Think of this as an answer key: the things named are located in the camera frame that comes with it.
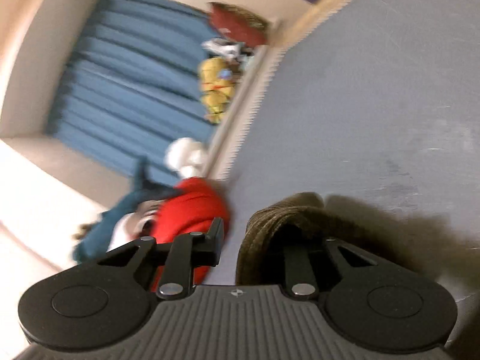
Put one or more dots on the dark red bag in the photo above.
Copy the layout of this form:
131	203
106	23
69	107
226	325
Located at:
239	24

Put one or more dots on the white plush toy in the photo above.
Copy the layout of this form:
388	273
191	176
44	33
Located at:
186	157

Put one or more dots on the red knit garment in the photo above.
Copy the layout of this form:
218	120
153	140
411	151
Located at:
191	212

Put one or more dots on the teal garment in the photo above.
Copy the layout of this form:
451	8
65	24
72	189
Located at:
94	238

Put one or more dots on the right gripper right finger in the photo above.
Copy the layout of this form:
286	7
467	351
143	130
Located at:
300	279

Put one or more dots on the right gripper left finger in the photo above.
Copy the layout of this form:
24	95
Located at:
181	257

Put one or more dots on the yellow plush toy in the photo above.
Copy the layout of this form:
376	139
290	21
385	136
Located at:
217	83

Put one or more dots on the blue window curtain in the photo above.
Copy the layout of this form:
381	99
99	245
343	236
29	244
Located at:
130	86

